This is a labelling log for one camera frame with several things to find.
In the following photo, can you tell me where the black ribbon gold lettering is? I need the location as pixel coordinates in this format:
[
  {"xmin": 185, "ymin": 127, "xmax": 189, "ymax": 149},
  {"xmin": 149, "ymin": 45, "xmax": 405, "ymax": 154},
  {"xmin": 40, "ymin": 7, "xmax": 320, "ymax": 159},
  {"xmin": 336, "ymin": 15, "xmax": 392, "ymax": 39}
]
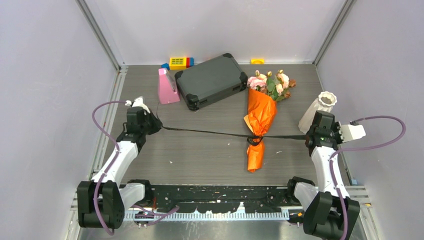
[{"xmin": 160, "ymin": 123, "xmax": 306, "ymax": 146}]

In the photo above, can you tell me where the orange flower bouquet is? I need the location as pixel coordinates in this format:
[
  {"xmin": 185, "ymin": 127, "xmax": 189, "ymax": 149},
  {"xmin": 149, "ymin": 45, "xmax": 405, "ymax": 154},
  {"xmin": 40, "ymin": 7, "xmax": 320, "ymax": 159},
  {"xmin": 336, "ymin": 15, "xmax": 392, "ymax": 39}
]
[{"xmin": 243, "ymin": 69, "xmax": 296, "ymax": 173}]

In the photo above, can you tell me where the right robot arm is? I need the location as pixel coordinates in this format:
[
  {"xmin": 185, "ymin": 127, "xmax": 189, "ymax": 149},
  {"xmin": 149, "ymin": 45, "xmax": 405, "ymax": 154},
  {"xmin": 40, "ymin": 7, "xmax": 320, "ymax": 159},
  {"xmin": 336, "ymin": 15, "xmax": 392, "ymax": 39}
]
[{"xmin": 285, "ymin": 110, "xmax": 366, "ymax": 240}]

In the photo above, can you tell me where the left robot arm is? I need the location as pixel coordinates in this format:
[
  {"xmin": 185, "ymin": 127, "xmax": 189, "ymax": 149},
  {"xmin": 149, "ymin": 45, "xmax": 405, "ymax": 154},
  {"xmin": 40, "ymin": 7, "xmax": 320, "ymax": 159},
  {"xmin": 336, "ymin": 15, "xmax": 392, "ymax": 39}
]
[{"xmin": 76, "ymin": 103, "xmax": 162, "ymax": 234}]

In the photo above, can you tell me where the white ribbed vase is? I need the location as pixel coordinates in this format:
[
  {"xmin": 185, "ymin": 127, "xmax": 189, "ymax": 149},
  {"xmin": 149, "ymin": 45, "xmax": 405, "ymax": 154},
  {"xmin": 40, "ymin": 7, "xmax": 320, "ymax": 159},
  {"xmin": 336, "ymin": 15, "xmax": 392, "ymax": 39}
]
[{"xmin": 298, "ymin": 91, "xmax": 338, "ymax": 134}]

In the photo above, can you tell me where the yellow toy block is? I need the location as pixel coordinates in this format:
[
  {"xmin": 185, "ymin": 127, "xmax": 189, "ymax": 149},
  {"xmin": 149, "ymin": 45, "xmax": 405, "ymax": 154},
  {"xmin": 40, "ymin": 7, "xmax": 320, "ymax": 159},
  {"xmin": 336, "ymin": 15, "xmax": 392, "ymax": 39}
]
[{"xmin": 169, "ymin": 57, "xmax": 188, "ymax": 71}]

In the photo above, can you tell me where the red blue toy block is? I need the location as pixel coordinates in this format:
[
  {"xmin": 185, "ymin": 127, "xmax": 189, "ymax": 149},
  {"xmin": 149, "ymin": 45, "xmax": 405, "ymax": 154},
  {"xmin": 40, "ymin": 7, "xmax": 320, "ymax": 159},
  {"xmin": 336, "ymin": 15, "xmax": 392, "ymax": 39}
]
[{"xmin": 185, "ymin": 57, "xmax": 195, "ymax": 68}]

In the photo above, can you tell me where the dark grey hard case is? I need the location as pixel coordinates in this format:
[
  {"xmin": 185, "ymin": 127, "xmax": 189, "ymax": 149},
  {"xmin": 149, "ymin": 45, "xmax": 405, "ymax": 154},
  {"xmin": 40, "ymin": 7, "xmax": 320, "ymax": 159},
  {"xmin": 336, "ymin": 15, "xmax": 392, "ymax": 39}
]
[{"xmin": 174, "ymin": 53, "xmax": 248, "ymax": 111}]

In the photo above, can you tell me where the small yellow toy piece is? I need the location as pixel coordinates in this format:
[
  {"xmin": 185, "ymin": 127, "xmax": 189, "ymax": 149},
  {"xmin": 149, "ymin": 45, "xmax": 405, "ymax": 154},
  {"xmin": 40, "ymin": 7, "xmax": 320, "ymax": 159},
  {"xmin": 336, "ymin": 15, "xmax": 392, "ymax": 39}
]
[{"xmin": 250, "ymin": 58, "xmax": 265, "ymax": 65}]

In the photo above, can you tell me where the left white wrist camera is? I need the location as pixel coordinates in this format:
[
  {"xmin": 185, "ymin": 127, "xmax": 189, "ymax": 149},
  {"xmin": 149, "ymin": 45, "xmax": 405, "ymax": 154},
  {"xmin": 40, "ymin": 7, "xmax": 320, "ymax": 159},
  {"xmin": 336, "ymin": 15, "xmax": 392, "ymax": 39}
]
[{"xmin": 124, "ymin": 96, "xmax": 151, "ymax": 114}]

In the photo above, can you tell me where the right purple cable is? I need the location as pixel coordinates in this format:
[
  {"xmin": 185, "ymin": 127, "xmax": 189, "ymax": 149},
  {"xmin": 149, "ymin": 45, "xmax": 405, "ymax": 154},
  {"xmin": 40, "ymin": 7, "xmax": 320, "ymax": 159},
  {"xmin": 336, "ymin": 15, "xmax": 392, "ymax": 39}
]
[{"xmin": 328, "ymin": 115, "xmax": 407, "ymax": 240}]

